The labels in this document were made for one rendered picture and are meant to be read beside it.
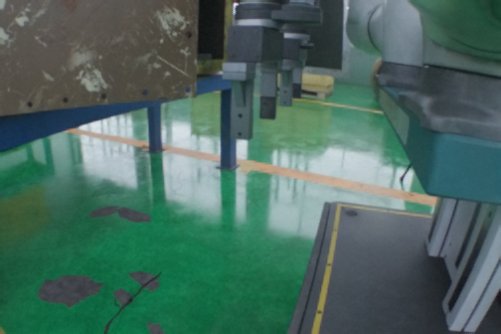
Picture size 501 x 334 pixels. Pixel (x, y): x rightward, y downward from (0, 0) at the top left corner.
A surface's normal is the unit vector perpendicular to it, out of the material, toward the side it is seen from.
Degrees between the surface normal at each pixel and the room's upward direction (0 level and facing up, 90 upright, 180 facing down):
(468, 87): 86
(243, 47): 90
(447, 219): 90
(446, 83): 85
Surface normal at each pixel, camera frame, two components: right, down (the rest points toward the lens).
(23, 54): 0.23, 0.35
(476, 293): -0.31, 0.33
